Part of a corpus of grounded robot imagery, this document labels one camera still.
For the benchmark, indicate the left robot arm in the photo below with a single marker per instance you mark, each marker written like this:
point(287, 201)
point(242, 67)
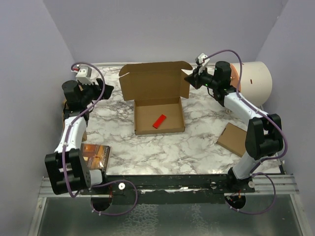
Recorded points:
point(66, 168)

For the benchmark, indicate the red block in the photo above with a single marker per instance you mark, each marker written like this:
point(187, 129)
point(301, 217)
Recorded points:
point(159, 121)

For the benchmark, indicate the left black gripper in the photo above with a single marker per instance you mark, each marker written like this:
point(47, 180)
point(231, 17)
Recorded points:
point(97, 88)

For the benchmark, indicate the aluminium frame profile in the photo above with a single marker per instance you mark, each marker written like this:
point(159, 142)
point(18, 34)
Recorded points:
point(284, 184)

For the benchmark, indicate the white cylinder container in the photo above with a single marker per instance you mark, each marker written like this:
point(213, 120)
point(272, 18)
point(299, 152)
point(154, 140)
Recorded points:
point(256, 82)

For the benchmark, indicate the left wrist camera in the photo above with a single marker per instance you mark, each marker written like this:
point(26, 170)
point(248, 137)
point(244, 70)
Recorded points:
point(83, 74)

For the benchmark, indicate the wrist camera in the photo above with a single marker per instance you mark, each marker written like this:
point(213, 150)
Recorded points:
point(202, 61)
point(83, 74)

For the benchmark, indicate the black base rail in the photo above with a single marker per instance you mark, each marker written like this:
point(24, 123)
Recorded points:
point(167, 189)

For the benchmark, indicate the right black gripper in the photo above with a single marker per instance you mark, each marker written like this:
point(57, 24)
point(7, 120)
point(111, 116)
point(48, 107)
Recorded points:
point(194, 80)

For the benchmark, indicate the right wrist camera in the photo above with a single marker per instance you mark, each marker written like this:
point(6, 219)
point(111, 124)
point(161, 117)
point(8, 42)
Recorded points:
point(202, 61)

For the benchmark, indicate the cardboard box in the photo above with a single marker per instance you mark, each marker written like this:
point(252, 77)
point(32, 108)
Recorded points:
point(156, 88)
point(85, 132)
point(233, 139)

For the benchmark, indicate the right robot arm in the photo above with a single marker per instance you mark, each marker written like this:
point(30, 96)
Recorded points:
point(264, 136)

